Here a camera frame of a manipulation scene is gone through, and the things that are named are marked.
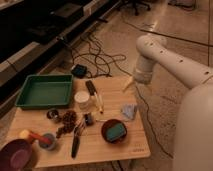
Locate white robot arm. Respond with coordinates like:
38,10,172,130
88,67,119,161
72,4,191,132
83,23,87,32
124,34,213,171

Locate dark red bowl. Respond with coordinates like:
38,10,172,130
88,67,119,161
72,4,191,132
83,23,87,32
101,119,127,144

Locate purple bowl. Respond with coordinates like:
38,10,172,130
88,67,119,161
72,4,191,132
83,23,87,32
0,139,32,171

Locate crumpled blue cloth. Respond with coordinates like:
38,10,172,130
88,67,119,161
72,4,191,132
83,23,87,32
121,104,137,120

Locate wooden folding table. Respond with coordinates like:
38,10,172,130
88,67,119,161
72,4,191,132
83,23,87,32
6,76,150,168

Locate black power adapter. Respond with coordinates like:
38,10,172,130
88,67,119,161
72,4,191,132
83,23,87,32
71,64,87,78

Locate teal sponge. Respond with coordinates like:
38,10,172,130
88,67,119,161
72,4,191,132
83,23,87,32
106,125,126,141

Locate brown pine cone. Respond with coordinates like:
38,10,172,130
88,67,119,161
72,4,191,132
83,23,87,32
56,110,77,139

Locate office chair base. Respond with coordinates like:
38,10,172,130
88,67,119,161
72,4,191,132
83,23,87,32
116,0,151,16

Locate green plastic tray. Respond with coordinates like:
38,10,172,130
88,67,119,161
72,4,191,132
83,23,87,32
15,74,73,110

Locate small grey cup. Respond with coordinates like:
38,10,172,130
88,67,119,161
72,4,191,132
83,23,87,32
39,133,56,151

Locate dark shelf unit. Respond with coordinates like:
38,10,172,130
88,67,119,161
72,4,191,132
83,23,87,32
0,0,122,101

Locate yellow handled tool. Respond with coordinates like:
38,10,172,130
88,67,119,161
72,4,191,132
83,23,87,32
94,93,104,114

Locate black floor cables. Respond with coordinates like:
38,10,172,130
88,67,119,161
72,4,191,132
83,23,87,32
56,33,134,79

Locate small dark metal ring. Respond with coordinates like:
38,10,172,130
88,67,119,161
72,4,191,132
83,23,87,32
46,108,63,123

